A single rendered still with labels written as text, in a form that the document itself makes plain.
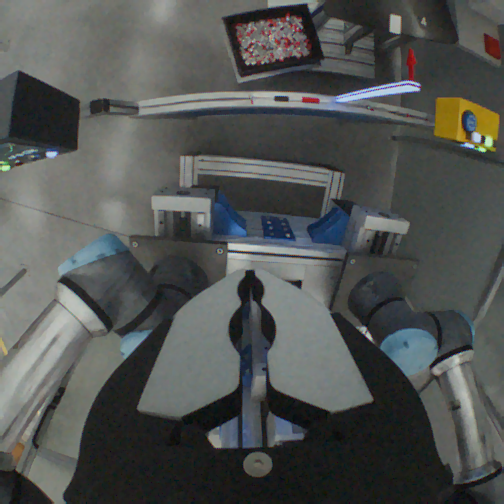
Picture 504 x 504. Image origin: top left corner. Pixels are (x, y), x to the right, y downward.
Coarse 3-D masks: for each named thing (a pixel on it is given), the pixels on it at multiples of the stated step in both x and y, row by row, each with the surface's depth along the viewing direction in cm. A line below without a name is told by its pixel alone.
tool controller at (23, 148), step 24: (24, 72) 22; (0, 96) 21; (24, 96) 24; (48, 96) 29; (72, 96) 36; (0, 120) 22; (24, 120) 25; (48, 120) 31; (72, 120) 37; (0, 144) 24; (24, 144) 28; (48, 144) 32; (72, 144) 39; (0, 168) 37
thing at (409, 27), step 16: (336, 0) 26; (352, 0) 25; (368, 0) 24; (384, 0) 23; (400, 0) 22; (416, 0) 21; (432, 0) 20; (336, 16) 27; (352, 16) 26; (368, 16) 25; (384, 16) 24; (400, 16) 23; (416, 16) 22; (432, 16) 21; (448, 16) 20; (400, 32) 25; (416, 32) 24; (432, 32) 23; (448, 32) 22
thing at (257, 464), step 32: (160, 448) 4; (192, 448) 4; (224, 448) 4; (256, 448) 4; (288, 448) 4; (320, 448) 4; (352, 448) 4; (384, 448) 4; (96, 480) 3; (128, 480) 4; (160, 480) 4; (192, 480) 4; (224, 480) 4; (256, 480) 4; (288, 480) 4; (320, 480) 4; (352, 480) 4; (384, 480) 3; (416, 480) 3
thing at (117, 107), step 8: (96, 104) 39; (112, 104) 43; (120, 104) 46; (128, 104) 50; (136, 104) 55; (96, 112) 40; (112, 112) 44; (120, 112) 47; (128, 112) 51; (136, 112) 55
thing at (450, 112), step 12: (444, 108) 42; (456, 108) 38; (468, 108) 37; (480, 108) 37; (444, 120) 43; (456, 120) 39; (480, 120) 38; (492, 120) 37; (444, 132) 44; (456, 132) 40; (468, 132) 39; (480, 132) 39; (492, 132) 39; (480, 144) 40
